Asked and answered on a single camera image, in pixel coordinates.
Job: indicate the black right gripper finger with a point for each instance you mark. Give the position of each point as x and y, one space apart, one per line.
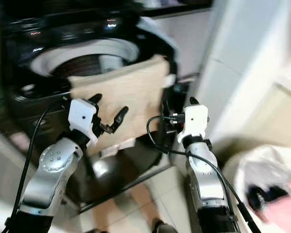
194 101
165 114

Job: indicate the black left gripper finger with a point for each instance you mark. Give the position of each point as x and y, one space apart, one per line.
120 119
95 98

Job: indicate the beige cloth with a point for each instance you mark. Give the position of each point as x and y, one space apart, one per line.
131 90

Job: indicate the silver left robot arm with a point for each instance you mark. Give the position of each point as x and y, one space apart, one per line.
48 179

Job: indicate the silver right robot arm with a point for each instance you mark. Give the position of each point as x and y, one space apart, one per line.
206 179

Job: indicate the black top-loading washing machine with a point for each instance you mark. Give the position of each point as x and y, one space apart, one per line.
34 109

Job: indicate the white laundry bag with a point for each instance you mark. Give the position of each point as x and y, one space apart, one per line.
257 165

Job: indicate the dark garment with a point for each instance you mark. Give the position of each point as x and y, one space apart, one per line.
266 196

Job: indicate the pink garment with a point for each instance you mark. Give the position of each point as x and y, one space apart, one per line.
283 213

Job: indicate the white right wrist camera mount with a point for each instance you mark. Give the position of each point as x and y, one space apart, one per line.
196 121

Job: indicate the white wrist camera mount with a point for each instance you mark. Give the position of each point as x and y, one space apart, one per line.
196 121
81 116

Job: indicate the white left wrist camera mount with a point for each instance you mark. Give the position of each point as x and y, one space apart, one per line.
81 116

